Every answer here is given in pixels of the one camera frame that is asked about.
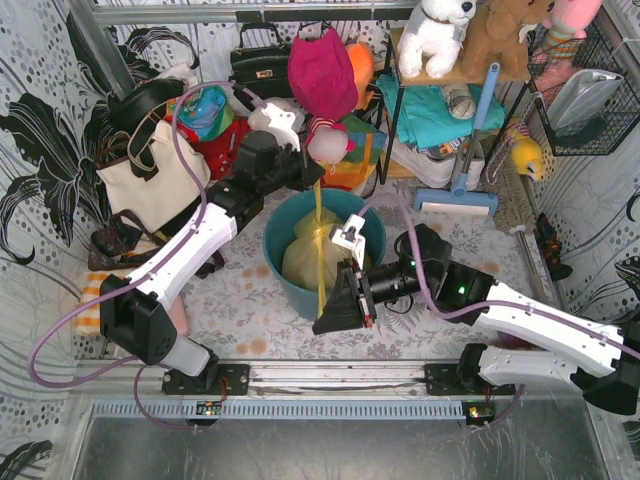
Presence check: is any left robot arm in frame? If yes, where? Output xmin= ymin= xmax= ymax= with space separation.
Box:
xmin=100 ymin=131 xmax=324 ymax=395

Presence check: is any white plush dog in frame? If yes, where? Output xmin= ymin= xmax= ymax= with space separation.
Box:
xmin=398 ymin=0 xmax=477 ymax=79

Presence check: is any colourful printed cloth bag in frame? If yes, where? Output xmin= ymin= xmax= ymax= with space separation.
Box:
xmin=177 ymin=86 xmax=234 ymax=143

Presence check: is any brown plush bear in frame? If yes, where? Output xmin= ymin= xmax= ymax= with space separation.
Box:
xmin=461 ymin=0 xmax=555 ymax=78

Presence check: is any yellow plush duck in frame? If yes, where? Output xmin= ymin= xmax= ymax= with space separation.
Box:
xmin=506 ymin=122 xmax=543 ymax=182

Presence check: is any brown patterned bag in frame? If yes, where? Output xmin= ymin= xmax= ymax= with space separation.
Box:
xmin=87 ymin=208 xmax=226 ymax=280

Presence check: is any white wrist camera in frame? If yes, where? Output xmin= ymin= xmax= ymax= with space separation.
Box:
xmin=261 ymin=97 xmax=304 ymax=151
xmin=329 ymin=214 xmax=366 ymax=269

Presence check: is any grey patterned pouch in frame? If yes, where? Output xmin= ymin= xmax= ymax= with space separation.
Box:
xmin=440 ymin=84 xmax=476 ymax=120

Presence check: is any wooden metal shelf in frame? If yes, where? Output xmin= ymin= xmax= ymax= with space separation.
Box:
xmin=375 ymin=27 xmax=532 ymax=185

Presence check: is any black wire basket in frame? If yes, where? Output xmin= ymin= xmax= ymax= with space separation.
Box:
xmin=528 ymin=24 xmax=639 ymax=156

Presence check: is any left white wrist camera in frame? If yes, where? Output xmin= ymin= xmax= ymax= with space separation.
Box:
xmin=261 ymin=97 xmax=304 ymax=151

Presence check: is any teal folded cloth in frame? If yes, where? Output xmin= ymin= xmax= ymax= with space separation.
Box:
xmin=376 ymin=74 xmax=505 ymax=149

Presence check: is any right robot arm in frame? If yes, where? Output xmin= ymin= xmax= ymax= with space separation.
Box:
xmin=313 ymin=224 xmax=639 ymax=415

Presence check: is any dark patterned cloth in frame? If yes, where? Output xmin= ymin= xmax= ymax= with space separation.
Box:
xmin=534 ymin=213 xmax=573 ymax=282

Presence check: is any pink plush doll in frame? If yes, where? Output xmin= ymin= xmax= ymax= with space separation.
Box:
xmin=306 ymin=116 xmax=355 ymax=169

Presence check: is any yellow translucent trash bag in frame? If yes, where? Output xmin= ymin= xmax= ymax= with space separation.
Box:
xmin=281 ymin=184 xmax=352 ymax=317

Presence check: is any magenta fabric bag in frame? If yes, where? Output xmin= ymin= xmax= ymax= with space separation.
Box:
xmin=288 ymin=27 xmax=358 ymax=121

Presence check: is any orange plush toy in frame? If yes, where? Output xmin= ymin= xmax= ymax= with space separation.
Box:
xmin=346 ymin=43 xmax=374 ymax=110

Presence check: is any pink plush toy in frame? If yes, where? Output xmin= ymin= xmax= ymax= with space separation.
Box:
xmin=541 ymin=0 xmax=602 ymax=58

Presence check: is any black leather handbag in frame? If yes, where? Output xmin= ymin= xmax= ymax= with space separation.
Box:
xmin=229 ymin=22 xmax=294 ymax=99

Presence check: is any metal base rail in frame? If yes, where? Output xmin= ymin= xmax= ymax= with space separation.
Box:
xmin=69 ymin=360 xmax=585 ymax=424

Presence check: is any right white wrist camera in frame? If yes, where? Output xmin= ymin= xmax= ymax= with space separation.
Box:
xmin=329 ymin=214 xmax=366 ymax=269

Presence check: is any cream plush sheep toy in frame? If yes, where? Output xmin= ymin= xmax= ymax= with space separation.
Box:
xmin=247 ymin=107 xmax=271 ymax=131

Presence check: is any rainbow striped folded cloth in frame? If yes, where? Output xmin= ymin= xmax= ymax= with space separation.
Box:
xmin=321 ymin=113 xmax=387 ymax=191

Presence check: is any cream canvas tote bag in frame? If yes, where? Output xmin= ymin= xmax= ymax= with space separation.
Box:
xmin=98 ymin=120 xmax=210 ymax=231

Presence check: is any silver foil pouch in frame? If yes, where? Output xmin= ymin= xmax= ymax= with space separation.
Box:
xmin=547 ymin=69 xmax=624 ymax=130

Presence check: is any orange checked towel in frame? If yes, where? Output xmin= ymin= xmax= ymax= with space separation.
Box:
xmin=74 ymin=272 xmax=109 ymax=336

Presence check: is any teal plastic trash bin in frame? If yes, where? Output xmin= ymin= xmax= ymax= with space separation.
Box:
xmin=263 ymin=188 xmax=387 ymax=321

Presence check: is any pink glasses case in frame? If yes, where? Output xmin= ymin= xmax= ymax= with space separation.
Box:
xmin=168 ymin=295 xmax=190 ymax=335

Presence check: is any blue floor sweeper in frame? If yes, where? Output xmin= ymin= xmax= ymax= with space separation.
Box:
xmin=413 ymin=62 xmax=501 ymax=216

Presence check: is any beige chenille mop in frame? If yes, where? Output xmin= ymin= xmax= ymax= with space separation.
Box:
xmin=487 ymin=149 xmax=551 ymax=301

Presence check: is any red folded cloth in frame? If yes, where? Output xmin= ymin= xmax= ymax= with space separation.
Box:
xmin=191 ymin=117 xmax=251 ymax=180

